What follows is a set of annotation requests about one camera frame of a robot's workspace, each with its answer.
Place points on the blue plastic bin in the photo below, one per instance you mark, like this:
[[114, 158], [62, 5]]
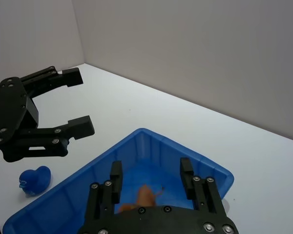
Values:
[[70, 195]]

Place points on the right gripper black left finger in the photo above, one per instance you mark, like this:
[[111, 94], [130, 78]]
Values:
[[116, 175]]

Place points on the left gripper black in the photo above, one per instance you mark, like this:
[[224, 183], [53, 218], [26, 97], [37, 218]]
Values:
[[7, 107]]

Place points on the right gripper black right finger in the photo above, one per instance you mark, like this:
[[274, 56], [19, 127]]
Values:
[[188, 178]]

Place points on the orange toy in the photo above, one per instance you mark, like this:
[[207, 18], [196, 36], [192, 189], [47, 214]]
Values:
[[146, 196]]

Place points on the blue rubber duck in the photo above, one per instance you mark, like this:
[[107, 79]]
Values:
[[36, 180]]

